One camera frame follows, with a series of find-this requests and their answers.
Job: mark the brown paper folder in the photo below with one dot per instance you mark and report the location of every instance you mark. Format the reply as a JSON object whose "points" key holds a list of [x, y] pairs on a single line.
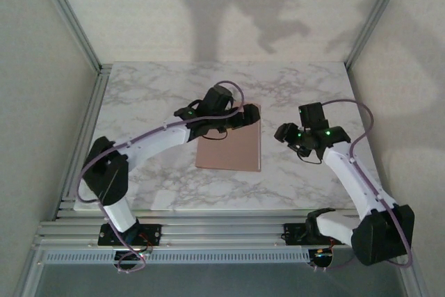
{"points": [[229, 151]]}

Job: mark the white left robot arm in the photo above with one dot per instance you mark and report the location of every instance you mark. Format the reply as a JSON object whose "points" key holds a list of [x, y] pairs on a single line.
{"points": [[156, 140]]}

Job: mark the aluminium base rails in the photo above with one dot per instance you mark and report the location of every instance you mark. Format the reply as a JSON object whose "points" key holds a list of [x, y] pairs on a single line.
{"points": [[226, 231]]}

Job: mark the black base controller board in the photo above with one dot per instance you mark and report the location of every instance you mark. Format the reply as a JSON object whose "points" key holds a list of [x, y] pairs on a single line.
{"points": [[321, 258], [133, 258]]}

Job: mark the aluminium side rail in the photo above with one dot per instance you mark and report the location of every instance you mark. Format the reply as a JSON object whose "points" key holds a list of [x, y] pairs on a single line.
{"points": [[96, 102]]}

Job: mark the aluminium frame post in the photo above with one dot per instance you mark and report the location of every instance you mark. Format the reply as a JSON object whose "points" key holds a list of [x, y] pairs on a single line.
{"points": [[375, 15], [70, 15]]}

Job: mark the aluminium frame leg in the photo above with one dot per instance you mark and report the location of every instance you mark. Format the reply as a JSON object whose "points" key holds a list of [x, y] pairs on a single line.
{"points": [[412, 272], [28, 272]]}

